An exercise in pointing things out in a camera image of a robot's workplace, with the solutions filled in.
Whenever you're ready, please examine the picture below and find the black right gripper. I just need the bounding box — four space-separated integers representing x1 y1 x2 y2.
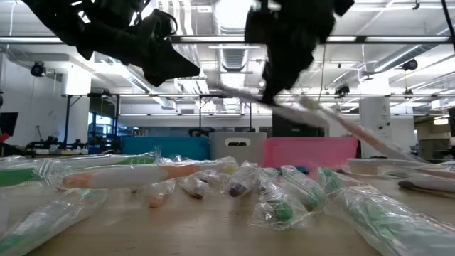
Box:
245 0 337 104

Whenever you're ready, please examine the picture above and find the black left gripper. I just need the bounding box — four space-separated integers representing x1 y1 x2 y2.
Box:
76 21 202 88

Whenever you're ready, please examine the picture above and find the black flat monitor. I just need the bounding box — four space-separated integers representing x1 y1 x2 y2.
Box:
272 113 326 138

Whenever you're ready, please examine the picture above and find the black metal rack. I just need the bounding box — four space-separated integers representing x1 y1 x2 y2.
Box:
60 92 120 150
198 93 253 133

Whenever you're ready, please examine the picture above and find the pink plastic bin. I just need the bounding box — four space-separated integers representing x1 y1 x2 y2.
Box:
263 137 359 170

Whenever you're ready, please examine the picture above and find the teal plastic bin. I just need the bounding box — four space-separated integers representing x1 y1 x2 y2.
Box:
120 136 211 161

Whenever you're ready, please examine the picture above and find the white plastic bin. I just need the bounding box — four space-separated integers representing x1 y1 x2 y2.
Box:
208 132 268 165

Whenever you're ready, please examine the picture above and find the white square column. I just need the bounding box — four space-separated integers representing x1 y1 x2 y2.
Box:
358 97 394 159

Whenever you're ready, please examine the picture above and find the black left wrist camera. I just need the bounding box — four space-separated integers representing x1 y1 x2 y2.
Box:
136 9 178 41

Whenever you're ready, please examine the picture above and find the silver ventilation duct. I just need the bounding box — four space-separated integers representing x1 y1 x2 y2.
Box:
213 0 262 75

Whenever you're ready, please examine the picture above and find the black ceiling camera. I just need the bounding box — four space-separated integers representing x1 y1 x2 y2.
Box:
401 58 419 72
30 60 47 78

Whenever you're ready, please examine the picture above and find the black wall screen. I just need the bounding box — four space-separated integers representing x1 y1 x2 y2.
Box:
0 112 19 137

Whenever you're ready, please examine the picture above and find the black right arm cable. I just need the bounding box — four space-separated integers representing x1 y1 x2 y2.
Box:
440 0 455 47

